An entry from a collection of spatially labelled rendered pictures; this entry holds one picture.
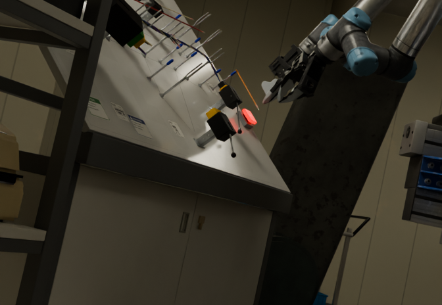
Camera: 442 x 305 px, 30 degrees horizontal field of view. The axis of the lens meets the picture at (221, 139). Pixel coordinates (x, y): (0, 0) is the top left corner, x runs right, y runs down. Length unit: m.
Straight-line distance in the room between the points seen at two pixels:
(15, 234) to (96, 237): 0.33
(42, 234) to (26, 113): 4.24
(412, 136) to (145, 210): 0.77
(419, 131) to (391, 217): 5.66
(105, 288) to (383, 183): 6.17
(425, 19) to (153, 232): 0.91
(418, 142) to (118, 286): 0.90
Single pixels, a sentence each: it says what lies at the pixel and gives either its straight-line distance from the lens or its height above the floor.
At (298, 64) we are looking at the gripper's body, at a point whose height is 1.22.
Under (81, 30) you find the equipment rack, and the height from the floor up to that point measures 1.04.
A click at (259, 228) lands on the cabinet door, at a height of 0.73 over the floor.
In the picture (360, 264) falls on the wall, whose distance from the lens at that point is 7.89.
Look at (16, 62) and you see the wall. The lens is 5.88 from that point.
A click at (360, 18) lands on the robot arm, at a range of 2.28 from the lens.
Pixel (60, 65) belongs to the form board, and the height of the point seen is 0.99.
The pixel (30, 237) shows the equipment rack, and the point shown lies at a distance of 1.56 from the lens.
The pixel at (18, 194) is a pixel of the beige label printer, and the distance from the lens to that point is 1.58.
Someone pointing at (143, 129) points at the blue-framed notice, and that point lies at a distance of 1.91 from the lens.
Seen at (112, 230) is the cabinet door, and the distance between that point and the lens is 1.87.
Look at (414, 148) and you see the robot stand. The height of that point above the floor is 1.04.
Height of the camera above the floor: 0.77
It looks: 5 degrees up
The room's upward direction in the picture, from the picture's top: 12 degrees clockwise
